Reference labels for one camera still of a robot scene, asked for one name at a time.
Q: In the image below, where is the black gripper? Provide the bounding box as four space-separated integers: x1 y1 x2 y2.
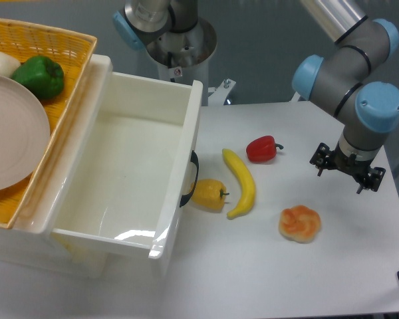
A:
309 143 386 194

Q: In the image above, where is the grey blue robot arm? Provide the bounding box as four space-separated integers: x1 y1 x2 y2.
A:
113 1 399 191

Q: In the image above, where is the round orange bread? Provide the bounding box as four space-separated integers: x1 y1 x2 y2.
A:
279 205 321 243

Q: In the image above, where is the pink round plate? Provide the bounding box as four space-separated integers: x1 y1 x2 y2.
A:
0 76 51 190

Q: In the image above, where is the red bell pepper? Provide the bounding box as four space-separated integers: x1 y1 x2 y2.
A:
246 136 284 163

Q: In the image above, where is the yellow banana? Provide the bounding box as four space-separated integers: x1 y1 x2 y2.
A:
222 149 257 220

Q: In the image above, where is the yellow bell pepper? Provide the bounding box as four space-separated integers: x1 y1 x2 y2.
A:
191 179 229 211

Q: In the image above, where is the white open drawer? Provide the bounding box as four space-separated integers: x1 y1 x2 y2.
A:
53 72 203 261

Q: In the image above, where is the yellow woven basket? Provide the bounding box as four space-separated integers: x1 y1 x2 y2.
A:
0 18 97 229

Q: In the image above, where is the green bell pepper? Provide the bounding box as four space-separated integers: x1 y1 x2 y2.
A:
11 55 65 100

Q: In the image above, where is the white drawer cabinet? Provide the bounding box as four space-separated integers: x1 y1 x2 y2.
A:
0 54 112 278

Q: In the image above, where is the black drawer handle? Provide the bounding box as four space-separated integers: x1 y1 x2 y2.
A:
179 150 200 207

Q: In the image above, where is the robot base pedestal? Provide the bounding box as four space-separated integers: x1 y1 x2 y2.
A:
146 18 236 106

